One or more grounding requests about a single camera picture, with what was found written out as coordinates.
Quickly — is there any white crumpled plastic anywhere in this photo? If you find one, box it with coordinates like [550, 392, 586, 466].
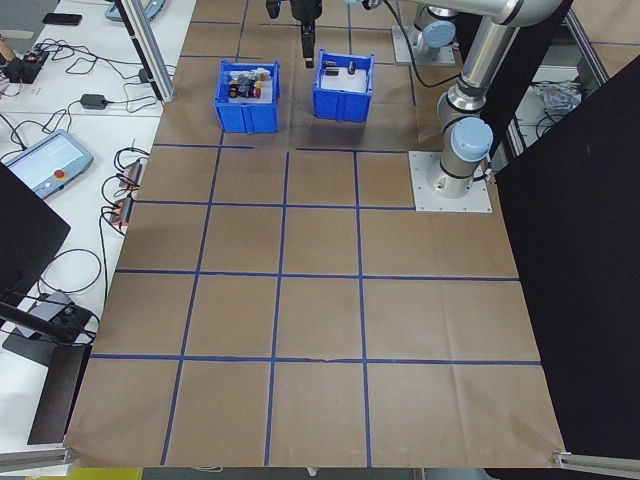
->
[530, 82, 586, 115]

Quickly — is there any blue plastic battery bin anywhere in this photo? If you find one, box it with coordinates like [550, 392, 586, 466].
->
[312, 48, 376, 124]

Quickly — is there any black electronics box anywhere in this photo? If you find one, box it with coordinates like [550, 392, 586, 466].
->
[4, 49, 51, 85]

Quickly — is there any white foam bin liner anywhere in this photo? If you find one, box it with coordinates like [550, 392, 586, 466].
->
[321, 69, 370, 94]
[223, 67, 276, 104]

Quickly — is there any black device cable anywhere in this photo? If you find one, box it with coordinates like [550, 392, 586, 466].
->
[37, 40, 146, 76]

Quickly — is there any black adapter cable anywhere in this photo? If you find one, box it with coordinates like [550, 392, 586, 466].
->
[105, 69, 169, 115]

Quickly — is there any blue plastic button bin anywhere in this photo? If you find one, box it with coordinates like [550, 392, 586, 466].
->
[214, 59, 280, 135]

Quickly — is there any light blue teach pendant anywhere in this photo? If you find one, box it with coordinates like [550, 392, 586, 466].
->
[103, 0, 154, 22]
[0, 128, 95, 201]

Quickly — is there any black monitor stand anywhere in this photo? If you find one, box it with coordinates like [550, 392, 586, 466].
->
[0, 292, 100, 369]

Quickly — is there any dark flat board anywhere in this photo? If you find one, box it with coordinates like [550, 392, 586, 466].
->
[27, 344, 94, 446]

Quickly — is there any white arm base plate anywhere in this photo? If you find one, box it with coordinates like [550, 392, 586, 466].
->
[391, 24, 469, 66]
[408, 149, 494, 214]

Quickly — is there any black monitor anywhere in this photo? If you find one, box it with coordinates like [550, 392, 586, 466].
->
[0, 162, 72, 301]

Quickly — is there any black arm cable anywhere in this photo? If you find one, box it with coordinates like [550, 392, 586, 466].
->
[387, 4, 464, 91]

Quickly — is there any black orange cable connector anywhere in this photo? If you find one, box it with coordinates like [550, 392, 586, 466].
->
[115, 159, 145, 190]
[107, 197, 135, 231]

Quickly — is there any metal V-shaped frame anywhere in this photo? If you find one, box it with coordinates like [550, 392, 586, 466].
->
[502, 9, 614, 166]

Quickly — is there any aluminium upright post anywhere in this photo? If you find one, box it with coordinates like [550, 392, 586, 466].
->
[110, 0, 177, 104]

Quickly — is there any aluminium corner bar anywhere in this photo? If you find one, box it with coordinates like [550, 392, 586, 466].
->
[552, 449, 640, 471]
[0, 447, 77, 476]

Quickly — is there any black frame cover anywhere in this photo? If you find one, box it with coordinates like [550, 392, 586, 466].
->
[482, 0, 640, 480]

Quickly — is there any black connector cable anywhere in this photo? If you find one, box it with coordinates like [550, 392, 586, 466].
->
[98, 197, 132, 236]
[102, 146, 151, 201]

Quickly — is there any black looped cable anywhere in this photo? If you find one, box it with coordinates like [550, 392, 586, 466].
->
[35, 247, 106, 297]
[0, 99, 84, 151]

